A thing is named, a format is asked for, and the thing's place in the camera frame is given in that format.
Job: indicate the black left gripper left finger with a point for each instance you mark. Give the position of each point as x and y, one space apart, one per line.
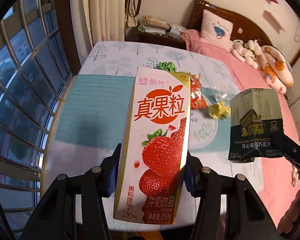
98 183

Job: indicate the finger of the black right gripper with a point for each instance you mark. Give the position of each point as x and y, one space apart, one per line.
291 150

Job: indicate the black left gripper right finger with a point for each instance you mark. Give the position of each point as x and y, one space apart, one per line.
204 183

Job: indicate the dark pistachio chocolate box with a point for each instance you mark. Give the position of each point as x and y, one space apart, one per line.
255 117

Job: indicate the strawberry milk carton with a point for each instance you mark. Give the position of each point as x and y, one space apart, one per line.
154 148

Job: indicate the red orange snack wrapper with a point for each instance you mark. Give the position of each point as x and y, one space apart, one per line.
197 99

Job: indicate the pink blanket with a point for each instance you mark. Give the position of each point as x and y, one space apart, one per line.
279 191

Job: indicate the tree print bed sheet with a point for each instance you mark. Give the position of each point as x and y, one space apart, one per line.
92 119

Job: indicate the yellow gold foil wrapper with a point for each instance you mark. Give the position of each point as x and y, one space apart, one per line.
219 110

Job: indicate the bear print rolled quilt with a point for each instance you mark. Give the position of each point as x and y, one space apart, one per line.
274 68

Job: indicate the white plush bunny toy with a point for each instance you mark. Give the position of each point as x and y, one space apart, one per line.
247 52

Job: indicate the crumpled green paper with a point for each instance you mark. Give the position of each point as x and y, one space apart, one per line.
167 66

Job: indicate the window metal grille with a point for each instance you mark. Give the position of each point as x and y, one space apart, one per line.
34 74

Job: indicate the dark wooden headboard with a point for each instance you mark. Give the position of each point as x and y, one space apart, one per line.
243 29

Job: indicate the pink embroidered pillow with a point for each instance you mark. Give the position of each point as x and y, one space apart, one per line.
216 31

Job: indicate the wooden nightstand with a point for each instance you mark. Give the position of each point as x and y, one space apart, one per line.
164 40

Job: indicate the white box on nightstand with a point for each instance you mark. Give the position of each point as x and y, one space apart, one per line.
176 31

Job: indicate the stack of books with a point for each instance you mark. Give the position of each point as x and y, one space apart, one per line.
153 25

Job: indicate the cream curtain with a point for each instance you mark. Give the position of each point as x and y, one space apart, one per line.
98 20

